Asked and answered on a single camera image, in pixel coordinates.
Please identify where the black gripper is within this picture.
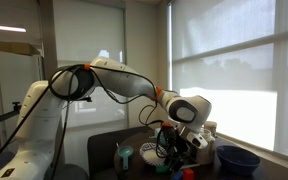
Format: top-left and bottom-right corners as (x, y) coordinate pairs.
(156, 126), (191, 172)

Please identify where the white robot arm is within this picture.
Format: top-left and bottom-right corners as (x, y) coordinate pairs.
(0, 57), (211, 180)

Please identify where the blue cylinder block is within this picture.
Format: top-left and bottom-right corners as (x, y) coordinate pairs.
(170, 171), (183, 180)

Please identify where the glass sugar jar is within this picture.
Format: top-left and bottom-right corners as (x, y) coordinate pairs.
(193, 128), (215, 165)

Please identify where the red cube block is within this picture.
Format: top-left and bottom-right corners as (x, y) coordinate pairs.
(183, 169), (195, 180)

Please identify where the blue patterned paper plate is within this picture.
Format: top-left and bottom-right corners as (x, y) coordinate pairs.
(140, 142), (167, 166)

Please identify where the paper cup on sill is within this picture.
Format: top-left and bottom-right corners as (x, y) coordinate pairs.
(204, 121), (217, 137)

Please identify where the dark blue bowl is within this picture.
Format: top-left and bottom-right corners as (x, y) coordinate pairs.
(216, 145), (261, 176)

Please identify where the dark chair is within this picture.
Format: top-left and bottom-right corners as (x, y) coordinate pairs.
(87, 126), (159, 180)

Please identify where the teal measuring cup with handle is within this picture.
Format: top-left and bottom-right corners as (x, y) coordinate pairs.
(118, 145), (133, 170)

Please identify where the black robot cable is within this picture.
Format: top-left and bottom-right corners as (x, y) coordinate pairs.
(0, 63), (178, 180)

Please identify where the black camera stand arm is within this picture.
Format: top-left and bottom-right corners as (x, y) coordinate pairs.
(0, 102), (21, 122)

